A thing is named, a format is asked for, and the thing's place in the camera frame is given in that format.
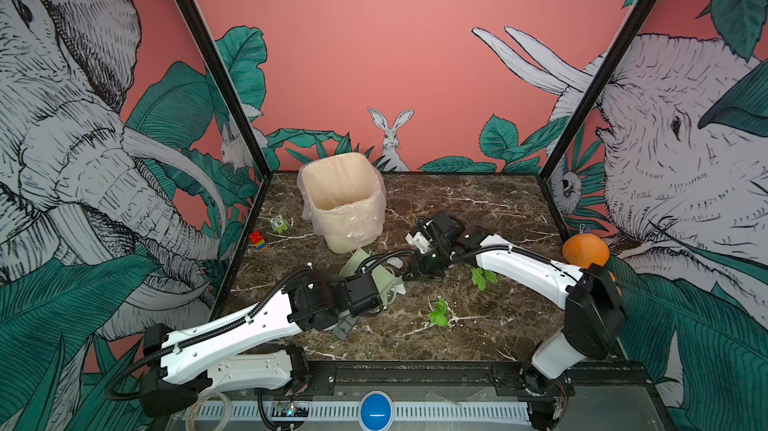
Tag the green paper scrap right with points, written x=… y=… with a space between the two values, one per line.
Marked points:
x=491 y=277

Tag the left black frame post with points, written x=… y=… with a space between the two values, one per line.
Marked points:
x=212 y=58

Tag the coiled clear tube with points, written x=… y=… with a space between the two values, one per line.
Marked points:
x=217 y=405

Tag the light green dustpan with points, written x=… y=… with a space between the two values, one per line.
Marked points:
x=386 y=276

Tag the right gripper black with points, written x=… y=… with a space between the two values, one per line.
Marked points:
x=422 y=272

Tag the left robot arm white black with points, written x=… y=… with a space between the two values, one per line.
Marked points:
x=178 y=367

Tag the green paper scrap centre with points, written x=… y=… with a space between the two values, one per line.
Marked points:
x=478 y=278

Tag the small green frog toy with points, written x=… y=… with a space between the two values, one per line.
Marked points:
x=279 y=224

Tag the green paper scrap lower left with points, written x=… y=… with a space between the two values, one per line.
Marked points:
x=437 y=315

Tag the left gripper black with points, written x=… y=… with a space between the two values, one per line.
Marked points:
x=346 y=332

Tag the beige trash bin with liner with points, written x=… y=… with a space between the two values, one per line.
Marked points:
x=344 y=200

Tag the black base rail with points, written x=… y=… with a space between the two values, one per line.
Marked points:
x=324 y=378

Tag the red blue toy block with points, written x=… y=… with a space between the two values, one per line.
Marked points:
x=258 y=240

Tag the white slotted cable duct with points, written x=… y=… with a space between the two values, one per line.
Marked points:
x=513 y=413

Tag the green paper scrap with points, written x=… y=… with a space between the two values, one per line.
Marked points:
x=437 y=315
x=478 y=278
x=491 y=277

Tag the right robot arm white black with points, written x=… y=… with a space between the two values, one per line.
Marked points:
x=594 y=314

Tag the right black frame post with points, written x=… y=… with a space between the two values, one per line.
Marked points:
x=613 y=57

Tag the black frame post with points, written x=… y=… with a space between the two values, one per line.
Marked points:
x=613 y=57
x=212 y=58

